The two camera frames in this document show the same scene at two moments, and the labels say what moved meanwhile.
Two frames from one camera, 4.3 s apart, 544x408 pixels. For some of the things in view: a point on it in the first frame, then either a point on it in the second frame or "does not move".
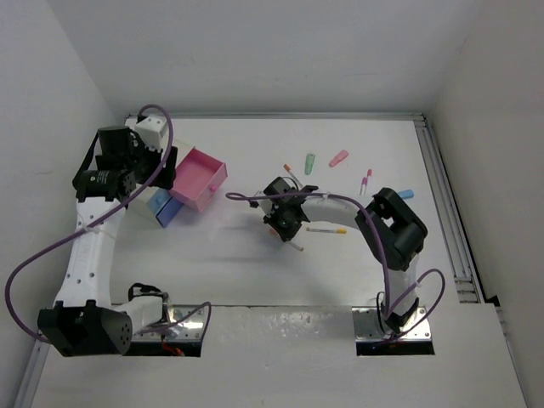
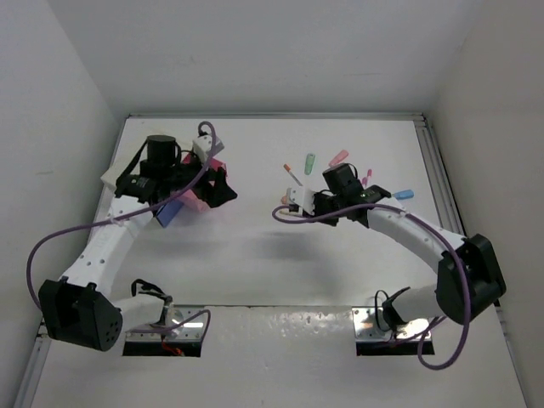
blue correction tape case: x=406 y=194 does not move
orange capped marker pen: x=290 y=172 does not move
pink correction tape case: x=339 y=158 does not move
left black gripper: x=163 y=180 -> x=220 y=191
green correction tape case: x=309 y=164 does not move
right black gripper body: x=280 y=221 -> x=325 y=204
